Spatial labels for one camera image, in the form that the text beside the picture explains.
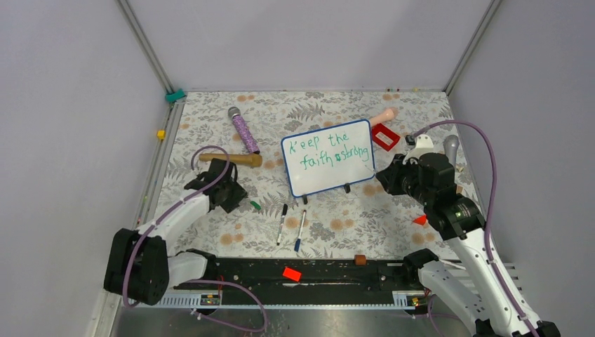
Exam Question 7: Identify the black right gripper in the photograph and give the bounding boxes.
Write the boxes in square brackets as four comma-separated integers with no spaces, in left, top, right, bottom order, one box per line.
[375,153,433,206]

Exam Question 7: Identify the blue framed whiteboard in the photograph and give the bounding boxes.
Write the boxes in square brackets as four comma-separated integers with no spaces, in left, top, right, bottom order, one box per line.
[280,119,376,198]

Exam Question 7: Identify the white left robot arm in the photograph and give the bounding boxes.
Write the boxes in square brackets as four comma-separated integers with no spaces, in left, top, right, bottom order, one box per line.
[103,159,248,307]

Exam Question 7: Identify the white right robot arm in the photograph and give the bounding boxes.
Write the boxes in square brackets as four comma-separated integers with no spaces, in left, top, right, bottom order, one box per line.
[376,153,561,336]

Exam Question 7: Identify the black whiteboard marker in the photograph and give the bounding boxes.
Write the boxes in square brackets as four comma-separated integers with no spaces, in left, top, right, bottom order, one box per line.
[276,204,288,246]

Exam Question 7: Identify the blue whiteboard marker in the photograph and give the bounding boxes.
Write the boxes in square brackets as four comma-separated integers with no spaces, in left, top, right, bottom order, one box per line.
[294,210,307,252]

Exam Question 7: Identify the red triangular block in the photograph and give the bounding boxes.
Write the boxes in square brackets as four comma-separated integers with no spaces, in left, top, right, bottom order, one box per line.
[412,215,427,226]

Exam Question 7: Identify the silver microphone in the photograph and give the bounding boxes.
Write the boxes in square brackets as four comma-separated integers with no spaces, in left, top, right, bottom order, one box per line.
[443,135,460,167]

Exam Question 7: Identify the pink microphone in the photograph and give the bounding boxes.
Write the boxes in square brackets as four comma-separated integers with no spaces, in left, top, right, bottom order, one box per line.
[369,107,399,128]

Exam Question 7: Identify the purple glitter microphone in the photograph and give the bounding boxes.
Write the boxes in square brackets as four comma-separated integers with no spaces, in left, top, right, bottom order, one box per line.
[227,107,260,154]

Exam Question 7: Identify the floral patterned table mat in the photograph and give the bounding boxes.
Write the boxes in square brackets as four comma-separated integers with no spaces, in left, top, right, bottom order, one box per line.
[155,91,455,260]

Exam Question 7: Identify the brown small block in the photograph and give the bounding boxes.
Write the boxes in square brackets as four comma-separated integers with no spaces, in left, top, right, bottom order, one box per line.
[354,254,367,266]

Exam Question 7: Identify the red flat card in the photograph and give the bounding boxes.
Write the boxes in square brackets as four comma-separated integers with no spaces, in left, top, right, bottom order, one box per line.
[282,267,302,282]

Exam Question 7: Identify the teal corner clamp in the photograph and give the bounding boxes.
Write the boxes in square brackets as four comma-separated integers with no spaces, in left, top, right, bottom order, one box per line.
[165,89,187,104]

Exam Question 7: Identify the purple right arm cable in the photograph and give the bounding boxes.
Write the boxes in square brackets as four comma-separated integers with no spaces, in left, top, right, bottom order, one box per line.
[405,119,542,337]

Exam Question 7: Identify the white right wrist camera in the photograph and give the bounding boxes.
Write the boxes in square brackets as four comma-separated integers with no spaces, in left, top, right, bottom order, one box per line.
[402,133,434,164]

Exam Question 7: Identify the red rectangular frame block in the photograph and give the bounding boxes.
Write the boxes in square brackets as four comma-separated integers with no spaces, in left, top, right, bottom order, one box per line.
[371,124,401,152]

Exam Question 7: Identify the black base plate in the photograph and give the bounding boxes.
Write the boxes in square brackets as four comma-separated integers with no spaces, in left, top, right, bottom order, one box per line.
[151,256,430,310]

